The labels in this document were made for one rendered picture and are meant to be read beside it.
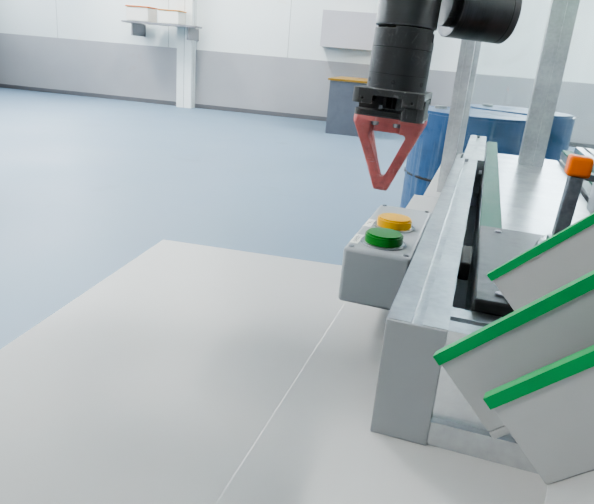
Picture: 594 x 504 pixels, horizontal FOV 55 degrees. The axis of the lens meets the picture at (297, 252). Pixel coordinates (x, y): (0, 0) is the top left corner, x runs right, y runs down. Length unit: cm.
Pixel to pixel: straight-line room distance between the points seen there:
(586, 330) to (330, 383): 32
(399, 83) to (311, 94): 1069
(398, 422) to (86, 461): 23
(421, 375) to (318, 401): 10
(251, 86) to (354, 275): 1095
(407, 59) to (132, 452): 40
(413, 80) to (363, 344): 27
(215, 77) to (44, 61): 372
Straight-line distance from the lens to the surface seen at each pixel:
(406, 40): 55
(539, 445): 25
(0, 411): 51
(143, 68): 1230
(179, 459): 44
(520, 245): 64
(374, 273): 58
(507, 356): 25
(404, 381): 45
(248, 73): 1151
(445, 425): 47
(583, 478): 25
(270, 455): 44
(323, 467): 44
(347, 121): 931
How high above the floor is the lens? 114
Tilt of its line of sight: 19 degrees down
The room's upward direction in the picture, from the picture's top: 5 degrees clockwise
